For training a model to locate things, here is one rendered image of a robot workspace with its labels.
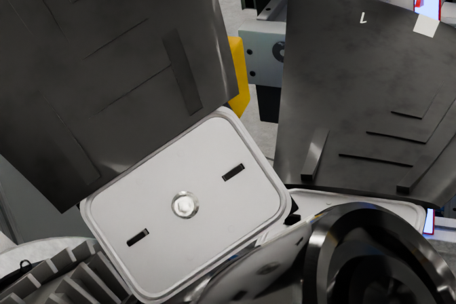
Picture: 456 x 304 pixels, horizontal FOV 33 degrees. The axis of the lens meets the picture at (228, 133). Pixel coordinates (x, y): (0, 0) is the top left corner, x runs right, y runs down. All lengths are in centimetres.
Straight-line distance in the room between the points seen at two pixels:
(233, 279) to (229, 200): 4
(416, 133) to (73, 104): 24
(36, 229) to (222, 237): 108
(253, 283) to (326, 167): 17
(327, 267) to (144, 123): 11
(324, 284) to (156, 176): 11
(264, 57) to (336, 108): 56
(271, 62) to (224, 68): 71
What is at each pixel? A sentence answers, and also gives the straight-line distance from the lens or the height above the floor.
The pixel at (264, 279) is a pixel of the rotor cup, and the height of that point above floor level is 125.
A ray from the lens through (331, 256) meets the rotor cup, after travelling 33.
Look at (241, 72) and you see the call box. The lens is 89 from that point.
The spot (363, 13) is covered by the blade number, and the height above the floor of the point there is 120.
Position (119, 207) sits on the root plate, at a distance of 38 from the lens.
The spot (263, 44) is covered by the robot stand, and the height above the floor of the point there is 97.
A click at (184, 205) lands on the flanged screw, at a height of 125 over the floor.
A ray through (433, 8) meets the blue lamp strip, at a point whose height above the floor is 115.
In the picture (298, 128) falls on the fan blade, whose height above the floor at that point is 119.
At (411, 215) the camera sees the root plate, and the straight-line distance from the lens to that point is 46.
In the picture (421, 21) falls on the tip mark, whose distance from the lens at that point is 64.
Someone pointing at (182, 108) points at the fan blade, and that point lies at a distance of 37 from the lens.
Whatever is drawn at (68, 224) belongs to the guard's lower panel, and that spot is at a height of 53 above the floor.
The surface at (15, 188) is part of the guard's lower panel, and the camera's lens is 137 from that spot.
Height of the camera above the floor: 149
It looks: 35 degrees down
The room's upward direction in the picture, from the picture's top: 9 degrees counter-clockwise
